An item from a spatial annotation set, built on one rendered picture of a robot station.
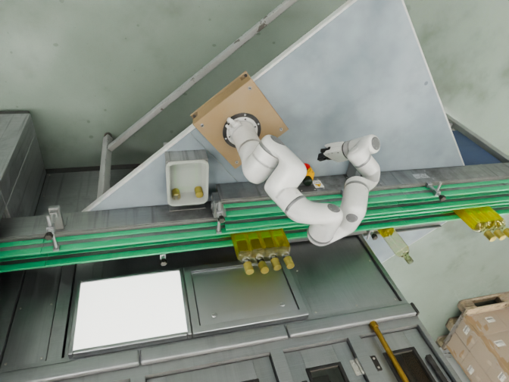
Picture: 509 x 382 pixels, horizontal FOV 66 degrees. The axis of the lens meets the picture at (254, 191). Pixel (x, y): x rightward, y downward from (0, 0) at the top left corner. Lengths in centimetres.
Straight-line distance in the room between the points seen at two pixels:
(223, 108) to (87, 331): 97
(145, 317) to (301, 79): 112
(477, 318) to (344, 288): 358
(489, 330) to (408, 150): 347
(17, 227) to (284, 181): 112
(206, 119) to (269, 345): 89
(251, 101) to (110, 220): 78
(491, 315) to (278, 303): 402
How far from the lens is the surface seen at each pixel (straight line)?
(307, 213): 122
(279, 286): 176
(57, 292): 186
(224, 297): 169
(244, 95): 153
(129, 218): 178
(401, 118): 200
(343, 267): 195
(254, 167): 132
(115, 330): 163
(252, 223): 174
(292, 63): 164
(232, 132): 153
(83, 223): 180
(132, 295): 172
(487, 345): 517
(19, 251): 178
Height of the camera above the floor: 221
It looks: 51 degrees down
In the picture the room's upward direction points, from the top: 157 degrees clockwise
